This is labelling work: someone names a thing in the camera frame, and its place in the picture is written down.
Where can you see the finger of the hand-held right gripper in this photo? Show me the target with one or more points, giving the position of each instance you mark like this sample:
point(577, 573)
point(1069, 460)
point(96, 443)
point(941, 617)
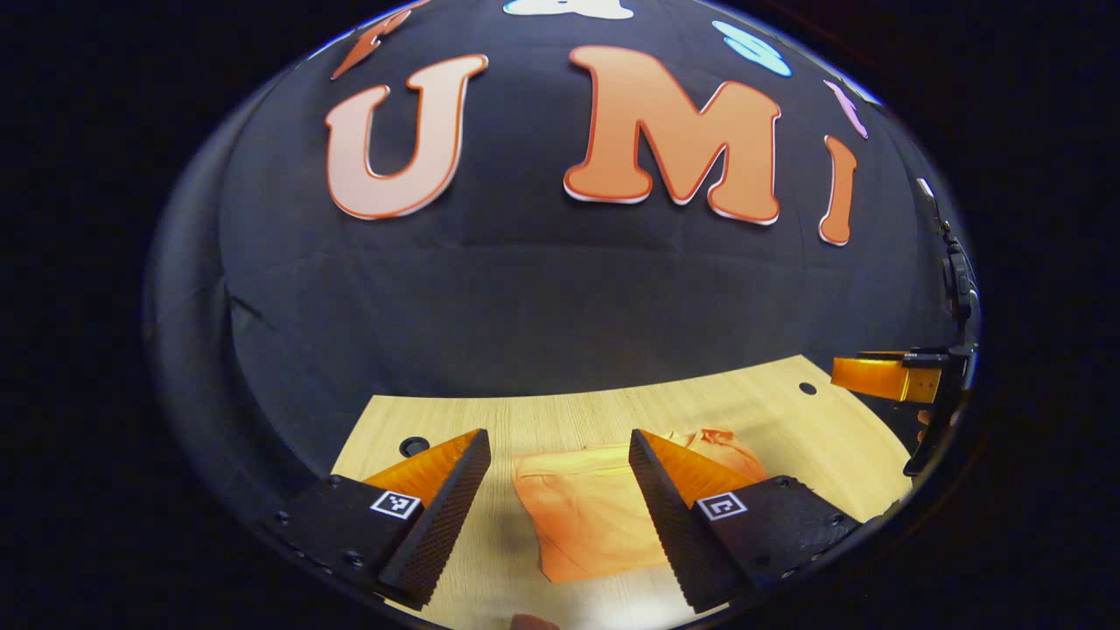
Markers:
point(875, 376)

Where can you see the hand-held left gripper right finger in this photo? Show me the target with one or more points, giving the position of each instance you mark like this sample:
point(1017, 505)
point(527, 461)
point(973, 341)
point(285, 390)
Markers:
point(669, 516)

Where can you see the yellow T-shirt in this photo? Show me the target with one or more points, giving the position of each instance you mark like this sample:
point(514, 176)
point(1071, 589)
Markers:
point(586, 512)

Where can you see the black backdrop cloth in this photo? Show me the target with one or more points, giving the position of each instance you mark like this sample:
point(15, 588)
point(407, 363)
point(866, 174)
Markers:
point(560, 289)

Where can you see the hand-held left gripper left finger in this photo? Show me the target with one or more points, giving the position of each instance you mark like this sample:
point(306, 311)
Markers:
point(451, 516)

